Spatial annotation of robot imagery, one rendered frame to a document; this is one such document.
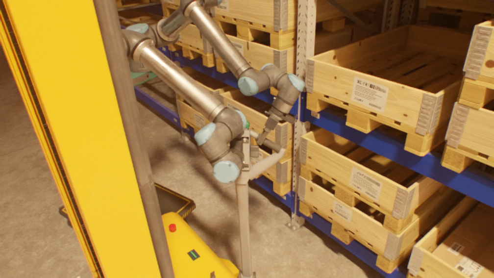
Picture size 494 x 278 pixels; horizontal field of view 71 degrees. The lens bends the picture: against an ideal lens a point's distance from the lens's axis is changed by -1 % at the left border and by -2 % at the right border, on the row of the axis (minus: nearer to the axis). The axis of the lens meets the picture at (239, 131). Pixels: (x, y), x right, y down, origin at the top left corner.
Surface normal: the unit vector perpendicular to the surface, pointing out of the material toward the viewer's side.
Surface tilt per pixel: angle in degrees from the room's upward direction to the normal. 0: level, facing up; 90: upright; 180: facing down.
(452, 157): 90
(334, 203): 90
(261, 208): 0
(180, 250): 0
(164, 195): 0
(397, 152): 90
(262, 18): 90
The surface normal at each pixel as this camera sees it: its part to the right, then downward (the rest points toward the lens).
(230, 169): -0.10, 0.32
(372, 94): -0.78, 0.34
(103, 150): 0.61, 0.36
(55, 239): -0.05, -0.87
